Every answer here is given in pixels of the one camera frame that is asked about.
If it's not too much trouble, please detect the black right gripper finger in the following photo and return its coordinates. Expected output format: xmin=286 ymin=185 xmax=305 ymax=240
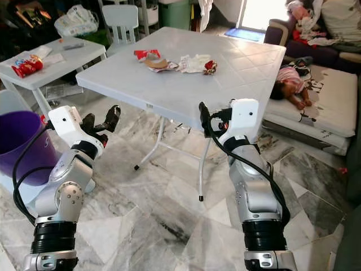
xmin=198 ymin=101 xmax=214 ymax=138

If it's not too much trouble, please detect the purple plastic rubbish bin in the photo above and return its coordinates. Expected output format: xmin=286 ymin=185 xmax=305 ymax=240
xmin=0 ymin=111 xmax=47 ymax=187

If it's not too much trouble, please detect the green plastic bin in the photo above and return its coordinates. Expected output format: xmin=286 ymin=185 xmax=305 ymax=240
xmin=157 ymin=0 xmax=192 ymax=30

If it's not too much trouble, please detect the large white plastic folding table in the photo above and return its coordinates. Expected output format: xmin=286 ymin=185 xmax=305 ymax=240
xmin=76 ymin=27 xmax=287 ymax=202

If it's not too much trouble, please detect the crumpled red snack wrapper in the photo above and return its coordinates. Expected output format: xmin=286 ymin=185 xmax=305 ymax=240
xmin=203 ymin=60 xmax=219 ymax=76

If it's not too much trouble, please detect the crumpled white plastic wrapper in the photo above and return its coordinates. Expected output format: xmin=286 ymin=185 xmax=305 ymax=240
xmin=177 ymin=55 xmax=210 ymax=74

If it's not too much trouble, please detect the small white plastic table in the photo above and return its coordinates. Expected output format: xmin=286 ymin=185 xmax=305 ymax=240
xmin=0 ymin=37 xmax=107 ymax=122

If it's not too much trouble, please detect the torn brown printed carton piece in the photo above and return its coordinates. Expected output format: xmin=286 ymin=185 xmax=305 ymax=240
xmin=143 ymin=56 xmax=179 ymax=72

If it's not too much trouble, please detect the torn red cardboard piece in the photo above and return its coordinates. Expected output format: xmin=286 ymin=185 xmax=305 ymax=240
xmin=134 ymin=50 xmax=162 ymax=62

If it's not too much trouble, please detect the white paper sheet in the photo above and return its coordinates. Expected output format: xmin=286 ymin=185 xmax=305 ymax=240
xmin=43 ymin=53 xmax=66 ymax=65

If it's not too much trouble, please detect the grey remote control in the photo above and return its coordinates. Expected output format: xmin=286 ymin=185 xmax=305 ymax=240
xmin=61 ymin=43 xmax=86 ymax=51

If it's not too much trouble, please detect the sleeping child pink shirt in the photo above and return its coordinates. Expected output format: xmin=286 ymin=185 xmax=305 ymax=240
xmin=270 ymin=64 xmax=314 ymax=111

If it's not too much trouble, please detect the red snack packet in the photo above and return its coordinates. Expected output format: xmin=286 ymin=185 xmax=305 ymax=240
xmin=11 ymin=55 xmax=44 ymax=79

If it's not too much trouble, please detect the blue door mat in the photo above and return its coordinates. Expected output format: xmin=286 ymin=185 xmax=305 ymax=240
xmin=224 ymin=27 xmax=266 ymax=42

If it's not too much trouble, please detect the blue and white packet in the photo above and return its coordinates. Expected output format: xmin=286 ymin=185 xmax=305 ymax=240
xmin=6 ymin=53 xmax=34 ymax=65

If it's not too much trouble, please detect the white plastic child chair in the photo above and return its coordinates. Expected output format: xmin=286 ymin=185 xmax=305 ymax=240
xmin=102 ymin=4 xmax=140 ymax=49

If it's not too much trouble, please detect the white plastic bag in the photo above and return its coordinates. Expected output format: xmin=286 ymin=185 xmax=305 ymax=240
xmin=54 ymin=5 xmax=100 ymax=38

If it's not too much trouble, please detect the hanging white cloth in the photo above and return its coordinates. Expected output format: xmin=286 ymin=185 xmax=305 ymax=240
xmin=197 ymin=0 xmax=214 ymax=33

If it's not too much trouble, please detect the white floor mattress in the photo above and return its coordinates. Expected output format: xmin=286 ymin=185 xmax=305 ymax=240
xmin=262 ymin=63 xmax=360 ymax=157

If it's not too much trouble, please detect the dark purple sofa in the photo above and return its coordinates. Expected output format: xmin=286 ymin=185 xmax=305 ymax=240
xmin=262 ymin=16 xmax=361 ymax=72

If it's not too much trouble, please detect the doll in red clothes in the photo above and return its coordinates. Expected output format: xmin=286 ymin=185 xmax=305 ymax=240
xmin=286 ymin=0 xmax=329 ymax=46

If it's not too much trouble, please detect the beige sofa pillow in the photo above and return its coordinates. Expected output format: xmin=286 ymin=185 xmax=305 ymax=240
xmin=320 ymin=0 xmax=361 ymax=43

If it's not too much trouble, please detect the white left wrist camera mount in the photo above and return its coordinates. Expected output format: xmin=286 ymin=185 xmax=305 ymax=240
xmin=48 ymin=104 xmax=105 ymax=158

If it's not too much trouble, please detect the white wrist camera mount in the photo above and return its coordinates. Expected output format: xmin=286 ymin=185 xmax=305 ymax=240
xmin=224 ymin=98 xmax=261 ymax=143
xmin=48 ymin=104 xmax=105 ymax=158

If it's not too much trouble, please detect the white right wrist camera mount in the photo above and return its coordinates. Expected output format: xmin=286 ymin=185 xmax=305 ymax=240
xmin=224 ymin=98 xmax=261 ymax=143

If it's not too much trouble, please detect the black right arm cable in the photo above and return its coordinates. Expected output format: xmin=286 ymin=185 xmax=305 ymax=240
xmin=205 ymin=111 xmax=292 ymax=228

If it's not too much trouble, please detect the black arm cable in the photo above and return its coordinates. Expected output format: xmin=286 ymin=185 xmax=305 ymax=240
xmin=205 ymin=111 xmax=292 ymax=228
xmin=11 ymin=124 xmax=55 ymax=228

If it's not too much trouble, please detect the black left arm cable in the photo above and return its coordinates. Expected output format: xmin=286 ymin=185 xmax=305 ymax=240
xmin=11 ymin=124 xmax=55 ymax=228

